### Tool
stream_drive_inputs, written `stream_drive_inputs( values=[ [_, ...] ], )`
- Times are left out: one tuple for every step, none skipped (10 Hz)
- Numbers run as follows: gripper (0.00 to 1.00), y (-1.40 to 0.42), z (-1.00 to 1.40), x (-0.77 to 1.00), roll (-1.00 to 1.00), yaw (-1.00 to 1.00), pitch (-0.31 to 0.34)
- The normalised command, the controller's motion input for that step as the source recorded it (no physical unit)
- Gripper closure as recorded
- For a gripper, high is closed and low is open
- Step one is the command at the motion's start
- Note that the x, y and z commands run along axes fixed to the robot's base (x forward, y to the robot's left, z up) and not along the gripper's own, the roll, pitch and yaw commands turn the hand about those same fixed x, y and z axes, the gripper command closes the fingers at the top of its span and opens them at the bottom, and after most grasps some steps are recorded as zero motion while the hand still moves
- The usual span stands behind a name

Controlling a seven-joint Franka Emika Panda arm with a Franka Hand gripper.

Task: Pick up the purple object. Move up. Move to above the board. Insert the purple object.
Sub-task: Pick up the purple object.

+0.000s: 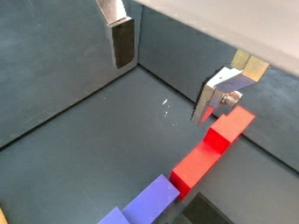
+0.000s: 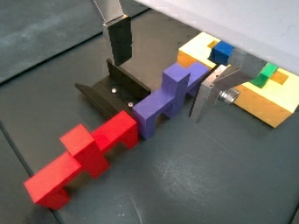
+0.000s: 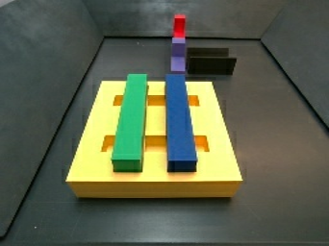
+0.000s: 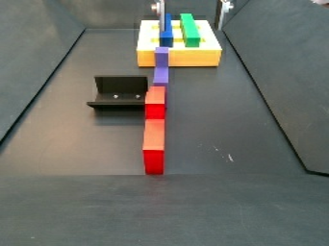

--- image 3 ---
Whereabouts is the red bridge-shaped block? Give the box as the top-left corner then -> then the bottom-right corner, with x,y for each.
174,14 -> 186,37

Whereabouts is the green long block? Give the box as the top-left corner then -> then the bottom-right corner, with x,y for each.
111,74 -> 148,172

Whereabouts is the black metal bracket holder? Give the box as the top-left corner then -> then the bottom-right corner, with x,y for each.
186,47 -> 237,75

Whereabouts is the blue long block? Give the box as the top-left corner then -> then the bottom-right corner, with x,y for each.
164,74 -> 198,172

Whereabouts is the yellow slotted board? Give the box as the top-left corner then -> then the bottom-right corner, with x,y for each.
67,81 -> 243,198

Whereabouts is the purple bridge-shaped block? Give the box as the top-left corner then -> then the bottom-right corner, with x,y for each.
171,37 -> 186,73

